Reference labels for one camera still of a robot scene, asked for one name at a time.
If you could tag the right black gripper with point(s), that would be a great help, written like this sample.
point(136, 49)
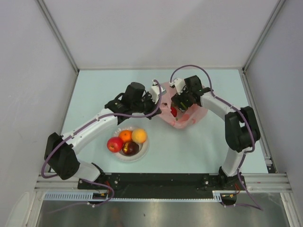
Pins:
point(177, 99)

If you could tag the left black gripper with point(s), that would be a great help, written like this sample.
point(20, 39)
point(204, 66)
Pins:
point(154, 107)

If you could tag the pink plastic bag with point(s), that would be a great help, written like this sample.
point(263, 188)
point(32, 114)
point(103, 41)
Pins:
point(189, 117)

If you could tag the fake cherry tomatoes bunch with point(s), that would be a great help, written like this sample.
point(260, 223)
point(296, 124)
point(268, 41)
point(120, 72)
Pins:
point(174, 112)

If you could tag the fake yellow fruit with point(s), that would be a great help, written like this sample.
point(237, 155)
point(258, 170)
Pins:
point(139, 135)

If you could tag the fake orange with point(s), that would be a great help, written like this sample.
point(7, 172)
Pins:
point(126, 136)

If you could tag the fake dark purple fruit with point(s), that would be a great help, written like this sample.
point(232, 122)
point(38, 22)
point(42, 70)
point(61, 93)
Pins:
point(130, 148)

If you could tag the fake red apple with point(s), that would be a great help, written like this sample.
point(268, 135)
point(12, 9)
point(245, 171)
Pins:
point(115, 144)

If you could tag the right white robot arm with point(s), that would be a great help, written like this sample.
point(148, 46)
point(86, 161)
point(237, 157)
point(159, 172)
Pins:
point(241, 127)

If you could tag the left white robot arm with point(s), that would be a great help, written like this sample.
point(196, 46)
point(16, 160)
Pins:
point(62, 150)

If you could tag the white plate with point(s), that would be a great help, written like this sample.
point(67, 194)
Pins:
point(142, 150)

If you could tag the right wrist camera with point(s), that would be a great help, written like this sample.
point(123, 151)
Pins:
point(179, 85)

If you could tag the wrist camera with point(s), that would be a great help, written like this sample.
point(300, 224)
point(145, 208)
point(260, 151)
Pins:
point(156, 90)
point(179, 85)

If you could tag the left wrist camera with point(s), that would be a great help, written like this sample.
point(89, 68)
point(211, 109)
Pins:
point(156, 90)

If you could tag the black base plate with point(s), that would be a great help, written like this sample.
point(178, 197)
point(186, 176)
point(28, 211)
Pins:
point(169, 186)

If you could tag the right side aluminium rail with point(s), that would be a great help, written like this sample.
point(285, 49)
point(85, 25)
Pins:
point(263, 140)

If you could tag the aluminium rail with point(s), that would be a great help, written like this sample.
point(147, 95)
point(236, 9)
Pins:
point(212, 182)
point(263, 140)

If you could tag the right aluminium frame post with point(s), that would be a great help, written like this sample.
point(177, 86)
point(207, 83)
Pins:
point(264, 33)

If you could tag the aluminium frame post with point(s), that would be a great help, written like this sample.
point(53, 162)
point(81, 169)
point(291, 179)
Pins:
point(57, 34)
point(264, 33)

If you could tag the aluminium front rail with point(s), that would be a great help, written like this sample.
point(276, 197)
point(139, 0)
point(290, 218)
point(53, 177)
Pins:
point(212, 182)

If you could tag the left aluminium frame post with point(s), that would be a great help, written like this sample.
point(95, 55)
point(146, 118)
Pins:
point(57, 34)

